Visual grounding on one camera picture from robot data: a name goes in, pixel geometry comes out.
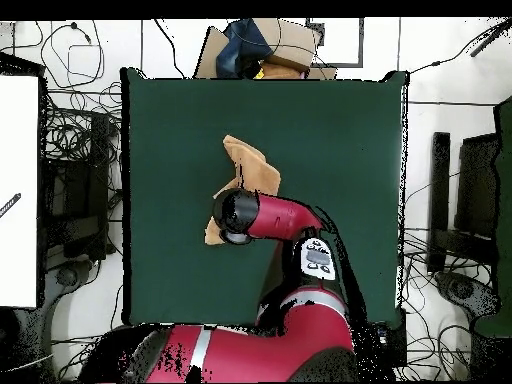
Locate black striped tool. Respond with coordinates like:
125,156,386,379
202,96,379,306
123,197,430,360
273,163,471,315
0,192,22,219

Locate dark green covered furniture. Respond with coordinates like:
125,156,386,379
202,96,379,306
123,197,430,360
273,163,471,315
473,95,512,337

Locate tan terry towel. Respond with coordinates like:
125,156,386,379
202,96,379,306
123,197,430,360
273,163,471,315
203,134,282,246

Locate blue jeans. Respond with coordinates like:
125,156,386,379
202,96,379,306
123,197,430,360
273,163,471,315
216,18,274,79

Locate black upright bar stand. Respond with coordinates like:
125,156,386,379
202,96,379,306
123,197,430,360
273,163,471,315
426,131,451,274

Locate grey square floor frame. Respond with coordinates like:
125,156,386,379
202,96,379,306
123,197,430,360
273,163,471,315
305,17,365,68

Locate grey chair base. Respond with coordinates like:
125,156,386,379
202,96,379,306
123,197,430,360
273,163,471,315
43,259,97,309

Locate black box unit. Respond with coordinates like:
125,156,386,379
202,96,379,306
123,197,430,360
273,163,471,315
455,133,501,241

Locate black looped cable with plug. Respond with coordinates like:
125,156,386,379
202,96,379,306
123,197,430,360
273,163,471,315
39,21,106,90

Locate black power strip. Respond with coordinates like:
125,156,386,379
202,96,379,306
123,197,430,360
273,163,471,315
383,309,408,368

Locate black chair base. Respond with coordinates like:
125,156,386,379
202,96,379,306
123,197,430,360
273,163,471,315
434,270,502,321

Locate black rod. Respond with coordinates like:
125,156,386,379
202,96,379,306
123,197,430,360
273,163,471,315
469,31,501,58

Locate black equipment rack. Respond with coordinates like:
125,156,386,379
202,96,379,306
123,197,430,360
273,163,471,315
42,113,111,261

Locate brown cardboard box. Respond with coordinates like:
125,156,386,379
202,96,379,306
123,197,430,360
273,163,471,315
193,17,337,80

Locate white board panel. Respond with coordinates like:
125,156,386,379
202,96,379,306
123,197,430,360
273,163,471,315
0,74,40,309

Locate dark green table cloth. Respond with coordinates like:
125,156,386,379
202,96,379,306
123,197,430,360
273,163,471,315
120,67,409,326

